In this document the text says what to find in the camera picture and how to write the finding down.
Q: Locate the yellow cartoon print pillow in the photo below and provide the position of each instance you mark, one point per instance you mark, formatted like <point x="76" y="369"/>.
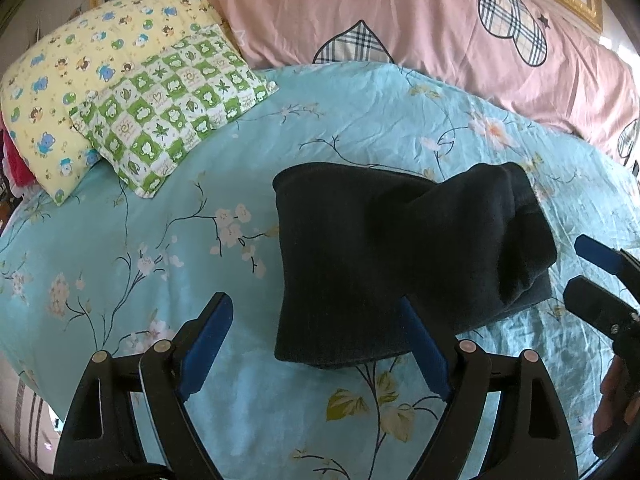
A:
<point x="65" y="75"/>

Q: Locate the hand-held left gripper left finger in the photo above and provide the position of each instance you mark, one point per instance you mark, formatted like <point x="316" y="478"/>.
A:
<point x="207" y="345"/>

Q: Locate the light blue floral blanket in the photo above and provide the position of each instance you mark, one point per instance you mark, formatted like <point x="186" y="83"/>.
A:
<point x="150" y="270"/>

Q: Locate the person's right hand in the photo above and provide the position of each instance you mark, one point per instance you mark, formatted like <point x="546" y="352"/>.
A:
<point x="612" y="405"/>

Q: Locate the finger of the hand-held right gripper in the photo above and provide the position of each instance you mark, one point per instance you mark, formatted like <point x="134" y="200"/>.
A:
<point x="597" y="255"/>
<point x="592" y="300"/>

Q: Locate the green checkered pillow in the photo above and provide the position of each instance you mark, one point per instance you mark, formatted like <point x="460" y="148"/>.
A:
<point x="165" y="110"/>

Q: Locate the black pants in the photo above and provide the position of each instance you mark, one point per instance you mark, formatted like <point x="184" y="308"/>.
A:
<point x="380" y="250"/>

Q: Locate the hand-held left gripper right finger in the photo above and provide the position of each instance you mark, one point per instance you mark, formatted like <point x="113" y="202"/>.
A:
<point x="430" y="355"/>

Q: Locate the pink quilt with plaid hearts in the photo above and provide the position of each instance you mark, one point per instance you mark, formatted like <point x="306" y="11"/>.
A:
<point x="425" y="15"/>

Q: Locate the red fuzzy cloth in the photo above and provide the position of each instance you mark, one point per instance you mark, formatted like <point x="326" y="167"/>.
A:
<point x="15" y="165"/>

